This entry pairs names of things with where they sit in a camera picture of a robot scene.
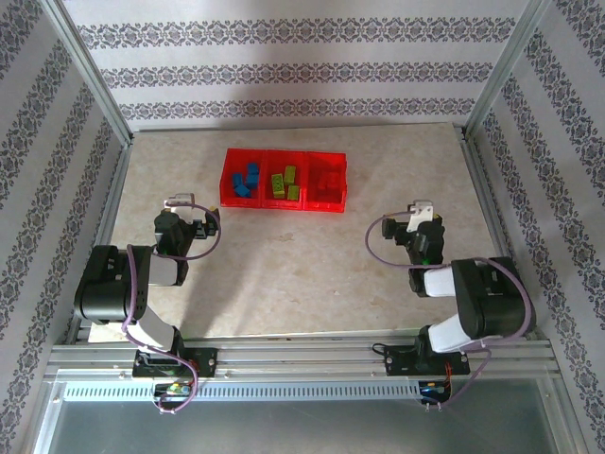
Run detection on grey metal sheet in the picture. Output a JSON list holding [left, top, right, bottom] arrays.
[[31, 377, 576, 454]]

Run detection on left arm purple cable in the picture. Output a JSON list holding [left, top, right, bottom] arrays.
[[120, 201, 223, 416]]

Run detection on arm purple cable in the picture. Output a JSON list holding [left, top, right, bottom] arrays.
[[366, 211, 538, 412], [120, 201, 223, 416]]

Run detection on aluminium side rail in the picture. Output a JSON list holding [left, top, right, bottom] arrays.
[[457, 123, 553, 342], [65, 141, 134, 344]]

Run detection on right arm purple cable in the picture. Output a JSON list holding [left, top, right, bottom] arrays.
[[366, 211, 538, 412]]

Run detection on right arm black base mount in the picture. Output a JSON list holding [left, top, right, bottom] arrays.
[[381, 343, 472, 377]]

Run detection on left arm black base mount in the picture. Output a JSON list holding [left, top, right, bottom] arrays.
[[131, 346, 219, 379]]

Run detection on small wired connector board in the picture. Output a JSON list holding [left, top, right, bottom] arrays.
[[153, 381, 195, 399], [418, 379, 454, 399]]

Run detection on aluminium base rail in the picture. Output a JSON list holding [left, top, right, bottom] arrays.
[[44, 336, 562, 380]]

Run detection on aluminium frame post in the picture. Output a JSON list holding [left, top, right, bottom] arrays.
[[463, 0, 555, 139], [38, 0, 134, 148]]

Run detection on grey slotted cable duct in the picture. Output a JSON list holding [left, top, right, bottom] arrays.
[[60, 380, 456, 403]]

